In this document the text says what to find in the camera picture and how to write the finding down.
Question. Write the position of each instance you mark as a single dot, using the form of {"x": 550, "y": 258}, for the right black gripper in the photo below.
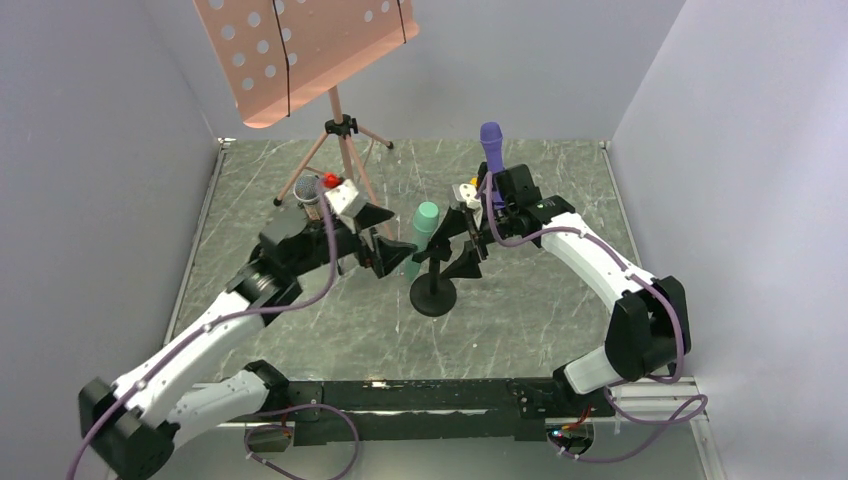
{"x": 475, "y": 229}

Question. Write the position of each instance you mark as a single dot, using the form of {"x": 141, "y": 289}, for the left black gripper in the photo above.
{"x": 365, "y": 248}

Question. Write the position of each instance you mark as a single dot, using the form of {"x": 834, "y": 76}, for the teal microphone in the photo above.
{"x": 425, "y": 221}

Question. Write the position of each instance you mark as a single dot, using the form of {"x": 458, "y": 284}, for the glitter silver microphone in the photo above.
{"x": 306, "y": 193}

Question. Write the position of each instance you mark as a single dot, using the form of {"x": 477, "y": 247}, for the purple microphone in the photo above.
{"x": 491, "y": 139}

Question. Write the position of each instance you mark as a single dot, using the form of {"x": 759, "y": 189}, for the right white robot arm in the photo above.
{"x": 647, "y": 335}

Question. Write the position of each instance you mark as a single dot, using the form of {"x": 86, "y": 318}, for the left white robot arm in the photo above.
{"x": 136, "y": 422}

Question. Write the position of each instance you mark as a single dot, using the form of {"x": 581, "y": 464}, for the pink music stand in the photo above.
{"x": 278, "y": 56}

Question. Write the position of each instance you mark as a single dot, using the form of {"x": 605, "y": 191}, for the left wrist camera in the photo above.
{"x": 343, "y": 195}

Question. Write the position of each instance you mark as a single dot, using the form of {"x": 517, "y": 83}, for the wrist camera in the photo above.
{"x": 464, "y": 195}
{"x": 343, "y": 195}

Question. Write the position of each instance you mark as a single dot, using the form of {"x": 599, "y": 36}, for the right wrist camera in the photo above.
{"x": 464, "y": 195}

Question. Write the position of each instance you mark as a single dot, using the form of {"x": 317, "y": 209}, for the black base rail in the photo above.
{"x": 429, "y": 409}

